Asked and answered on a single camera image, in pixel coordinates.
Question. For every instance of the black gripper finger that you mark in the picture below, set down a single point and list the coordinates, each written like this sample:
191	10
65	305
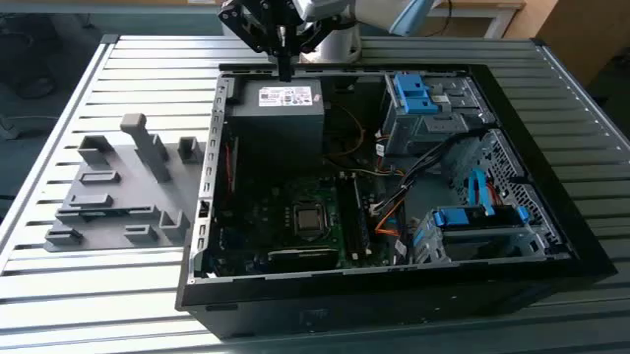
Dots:
245	31
315	37

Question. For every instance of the blue RAM stick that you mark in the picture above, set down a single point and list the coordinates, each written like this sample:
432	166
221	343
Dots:
105	214

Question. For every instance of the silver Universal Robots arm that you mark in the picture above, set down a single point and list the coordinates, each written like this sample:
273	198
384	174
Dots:
339	48

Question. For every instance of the grey power supply unit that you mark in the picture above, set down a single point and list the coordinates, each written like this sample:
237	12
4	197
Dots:
275	129

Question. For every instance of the grey metal drive cage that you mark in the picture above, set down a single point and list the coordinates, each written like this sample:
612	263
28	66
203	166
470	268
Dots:
423	132

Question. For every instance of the black office chair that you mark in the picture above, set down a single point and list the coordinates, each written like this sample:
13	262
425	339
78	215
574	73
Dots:
29	59

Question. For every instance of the green motherboard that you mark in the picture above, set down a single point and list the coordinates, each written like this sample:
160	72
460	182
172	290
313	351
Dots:
265	206

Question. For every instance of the CPU socket with silver CPU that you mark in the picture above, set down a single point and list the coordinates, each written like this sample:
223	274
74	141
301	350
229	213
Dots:
309	220

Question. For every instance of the grey parts rack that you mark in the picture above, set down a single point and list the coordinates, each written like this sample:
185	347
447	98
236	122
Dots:
128	195

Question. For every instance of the brown wooden cabinet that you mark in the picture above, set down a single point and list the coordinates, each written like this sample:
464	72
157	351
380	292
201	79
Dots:
580	37

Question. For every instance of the grey floor stand foot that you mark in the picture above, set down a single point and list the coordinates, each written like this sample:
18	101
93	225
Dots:
8	127

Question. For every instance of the hard disk in blue carrier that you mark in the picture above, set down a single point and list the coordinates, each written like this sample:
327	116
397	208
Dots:
452	219

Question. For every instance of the black graphics card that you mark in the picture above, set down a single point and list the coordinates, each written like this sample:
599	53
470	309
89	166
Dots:
300	258

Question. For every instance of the grey metal disk bay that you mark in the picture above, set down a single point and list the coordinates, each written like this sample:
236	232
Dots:
491	239

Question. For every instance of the black open PC case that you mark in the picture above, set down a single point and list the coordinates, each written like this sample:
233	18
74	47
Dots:
344	306

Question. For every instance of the blue plastic drive bracket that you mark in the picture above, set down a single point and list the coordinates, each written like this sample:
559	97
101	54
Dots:
412	96

